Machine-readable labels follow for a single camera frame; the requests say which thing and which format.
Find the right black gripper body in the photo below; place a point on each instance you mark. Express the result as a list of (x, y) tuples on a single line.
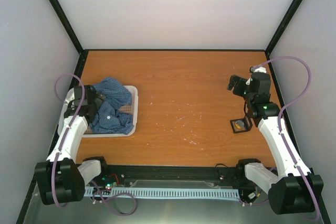
[(238, 89)]

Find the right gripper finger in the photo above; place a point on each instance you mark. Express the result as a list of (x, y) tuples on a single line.
[(230, 85), (235, 78)]

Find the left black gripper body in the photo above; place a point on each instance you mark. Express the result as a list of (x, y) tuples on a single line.
[(96, 102)]

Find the blue plaid shirt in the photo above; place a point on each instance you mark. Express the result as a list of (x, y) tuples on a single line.
[(109, 119)]

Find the white perforated plastic basket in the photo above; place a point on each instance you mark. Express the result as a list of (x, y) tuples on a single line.
[(129, 109)]

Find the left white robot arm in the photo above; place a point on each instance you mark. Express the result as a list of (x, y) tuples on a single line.
[(59, 179)]

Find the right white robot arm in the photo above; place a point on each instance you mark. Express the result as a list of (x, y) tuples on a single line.
[(294, 188)]

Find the gold brooch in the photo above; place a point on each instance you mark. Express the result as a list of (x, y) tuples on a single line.
[(239, 124)]

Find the black brooch box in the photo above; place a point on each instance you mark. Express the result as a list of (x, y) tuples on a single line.
[(248, 125)]

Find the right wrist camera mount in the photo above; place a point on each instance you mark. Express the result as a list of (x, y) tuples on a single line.
[(257, 69)]

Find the left black frame post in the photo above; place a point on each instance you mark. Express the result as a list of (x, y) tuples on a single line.
[(66, 24)]

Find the black frame post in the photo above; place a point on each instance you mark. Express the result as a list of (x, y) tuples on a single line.
[(289, 14), (66, 24)]

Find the light blue cable duct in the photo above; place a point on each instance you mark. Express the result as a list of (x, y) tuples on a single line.
[(174, 193)]

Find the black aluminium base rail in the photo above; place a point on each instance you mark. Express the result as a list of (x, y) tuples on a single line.
[(218, 175)]

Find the right black frame post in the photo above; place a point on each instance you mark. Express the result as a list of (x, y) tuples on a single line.
[(289, 14)]

